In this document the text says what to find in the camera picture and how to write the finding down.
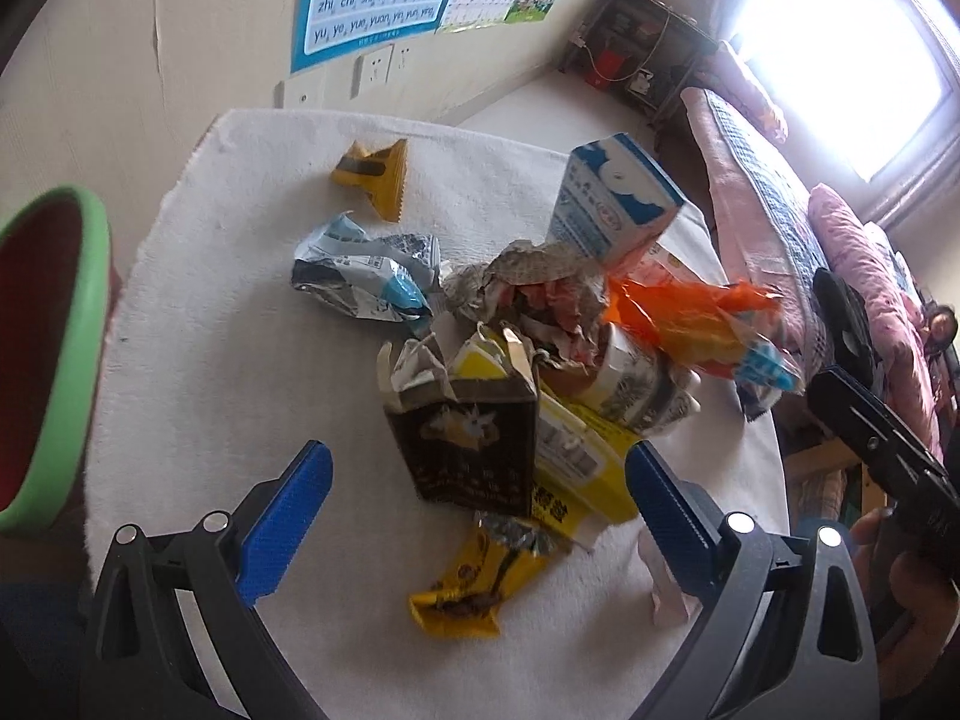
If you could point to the white wall socket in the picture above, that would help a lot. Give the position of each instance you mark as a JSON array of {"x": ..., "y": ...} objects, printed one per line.
[{"x": 373, "y": 71}]

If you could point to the blue wall poster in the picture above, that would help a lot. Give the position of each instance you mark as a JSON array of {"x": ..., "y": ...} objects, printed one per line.
[{"x": 375, "y": 0}]

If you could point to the bright window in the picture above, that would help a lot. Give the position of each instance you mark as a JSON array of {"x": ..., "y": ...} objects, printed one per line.
[{"x": 840, "y": 37}]

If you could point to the red bin with green rim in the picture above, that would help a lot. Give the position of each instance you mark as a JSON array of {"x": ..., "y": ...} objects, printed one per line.
[{"x": 45, "y": 360}]

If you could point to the torn yellow wrapper silver inside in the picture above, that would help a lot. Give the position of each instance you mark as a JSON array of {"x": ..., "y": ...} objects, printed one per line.
[{"x": 472, "y": 577}]

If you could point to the white printed paper cup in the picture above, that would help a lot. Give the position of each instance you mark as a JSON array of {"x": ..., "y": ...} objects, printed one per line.
[{"x": 637, "y": 390}]

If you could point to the person's right hand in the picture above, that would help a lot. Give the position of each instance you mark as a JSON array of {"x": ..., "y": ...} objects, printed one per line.
[{"x": 922, "y": 615}]

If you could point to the crumpled printed paper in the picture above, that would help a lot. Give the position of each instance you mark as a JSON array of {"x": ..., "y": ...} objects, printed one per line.
[{"x": 525, "y": 285}]

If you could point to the red bag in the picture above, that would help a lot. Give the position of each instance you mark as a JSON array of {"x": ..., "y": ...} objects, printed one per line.
[{"x": 606, "y": 69}]

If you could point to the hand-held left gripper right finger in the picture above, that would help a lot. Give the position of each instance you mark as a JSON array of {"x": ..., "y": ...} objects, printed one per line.
[{"x": 667, "y": 517}]

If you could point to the white table cloth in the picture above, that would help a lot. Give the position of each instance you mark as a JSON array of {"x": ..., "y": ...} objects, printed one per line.
[{"x": 225, "y": 360}]

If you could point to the orange plastic wrapper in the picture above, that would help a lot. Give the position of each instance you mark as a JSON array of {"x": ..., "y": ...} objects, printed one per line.
[{"x": 675, "y": 322}]

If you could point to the yellow cardboard box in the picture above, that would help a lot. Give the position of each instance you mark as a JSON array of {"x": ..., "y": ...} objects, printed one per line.
[{"x": 592, "y": 465}]

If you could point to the black bag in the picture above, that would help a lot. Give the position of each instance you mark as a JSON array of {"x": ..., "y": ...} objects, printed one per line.
[{"x": 844, "y": 322}]

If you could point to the dark brown torn carton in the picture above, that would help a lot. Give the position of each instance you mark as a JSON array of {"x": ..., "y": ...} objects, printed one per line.
[{"x": 465, "y": 442}]

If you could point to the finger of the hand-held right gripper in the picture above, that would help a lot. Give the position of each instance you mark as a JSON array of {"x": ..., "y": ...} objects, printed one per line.
[{"x": 870, "y": 431}]

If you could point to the bed with checked sheet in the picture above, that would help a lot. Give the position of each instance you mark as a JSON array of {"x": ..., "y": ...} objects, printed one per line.
[{"x": 757, "y": 187}]

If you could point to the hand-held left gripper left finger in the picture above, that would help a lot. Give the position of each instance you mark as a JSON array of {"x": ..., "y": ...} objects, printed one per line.
[{"x": 289, "y": 517}]

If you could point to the blue white milk carton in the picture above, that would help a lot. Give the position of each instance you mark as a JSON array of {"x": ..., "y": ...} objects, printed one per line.
[{"x": 615, "y": 202}]

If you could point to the pale pink paper strip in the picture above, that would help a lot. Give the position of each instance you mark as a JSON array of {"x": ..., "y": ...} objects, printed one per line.
[{"x": 667, "y": 592}]

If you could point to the crumpled silver blue wrapper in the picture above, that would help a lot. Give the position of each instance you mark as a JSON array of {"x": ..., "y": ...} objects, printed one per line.
[{"x": 360, "y": 270}]

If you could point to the dark storage shelf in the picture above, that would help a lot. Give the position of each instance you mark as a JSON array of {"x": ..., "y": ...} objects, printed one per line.
[{"x": 637, "y": 45}]

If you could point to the light blue plastic wrapper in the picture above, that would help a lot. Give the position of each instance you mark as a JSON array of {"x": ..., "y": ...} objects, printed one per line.
[{"x": 769, "y": 375}]

